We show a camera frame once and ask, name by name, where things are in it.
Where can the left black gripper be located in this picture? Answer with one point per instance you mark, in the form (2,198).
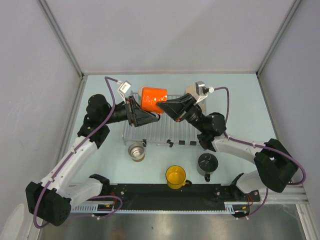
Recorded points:
(137,116)

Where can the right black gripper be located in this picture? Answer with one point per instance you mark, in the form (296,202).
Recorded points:
(179,108)

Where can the beige mug blue print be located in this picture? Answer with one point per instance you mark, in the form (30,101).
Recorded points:
(200,100)

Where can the orange mug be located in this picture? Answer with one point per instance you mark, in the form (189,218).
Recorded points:
(150,97)

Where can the beige mug coral print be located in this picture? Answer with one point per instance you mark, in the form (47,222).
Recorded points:
(140,91)

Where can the metal wire dish rack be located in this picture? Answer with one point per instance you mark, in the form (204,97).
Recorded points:
(165,132)

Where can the small steel cup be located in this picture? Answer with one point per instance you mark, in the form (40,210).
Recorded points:
(136,151)

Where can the dark green mug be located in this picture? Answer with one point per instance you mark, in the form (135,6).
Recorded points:
(207,163)

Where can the yellow mug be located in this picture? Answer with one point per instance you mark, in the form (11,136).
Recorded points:
(176,177)

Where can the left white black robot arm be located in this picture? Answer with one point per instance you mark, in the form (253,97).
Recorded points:
(53,198)

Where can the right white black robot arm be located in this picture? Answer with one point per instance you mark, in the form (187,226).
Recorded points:
(275,167)

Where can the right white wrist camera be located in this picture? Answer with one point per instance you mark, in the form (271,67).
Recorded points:
(202,89)

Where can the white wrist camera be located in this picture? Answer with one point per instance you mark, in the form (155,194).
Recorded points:
(124,86)
(202,89)

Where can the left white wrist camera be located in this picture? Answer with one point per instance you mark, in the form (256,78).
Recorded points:
(124,86)

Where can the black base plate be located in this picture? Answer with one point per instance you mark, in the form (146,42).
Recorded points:
(139,203)

